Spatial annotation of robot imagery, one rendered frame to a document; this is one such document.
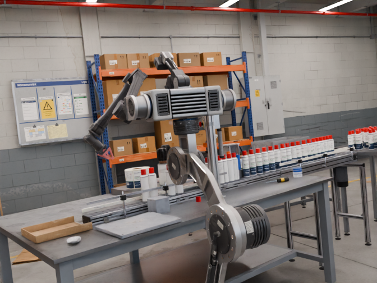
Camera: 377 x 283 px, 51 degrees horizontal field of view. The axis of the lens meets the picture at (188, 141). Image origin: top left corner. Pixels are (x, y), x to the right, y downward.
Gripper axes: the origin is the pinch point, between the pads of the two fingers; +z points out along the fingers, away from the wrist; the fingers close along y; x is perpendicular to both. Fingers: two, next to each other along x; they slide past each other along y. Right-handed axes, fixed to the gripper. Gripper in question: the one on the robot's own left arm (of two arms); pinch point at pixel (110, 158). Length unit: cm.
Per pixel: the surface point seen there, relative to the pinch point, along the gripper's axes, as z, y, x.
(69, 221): 6.2, -6.7, 44.9
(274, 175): 108, 5, -82
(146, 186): 25.6, -13.7, -0.4
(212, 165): 50, -19, -40
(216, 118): 30, -20, -65
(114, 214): 20.0, -19.9, 26.0
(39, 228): -5, -10, 58
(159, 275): 96, 32, 32
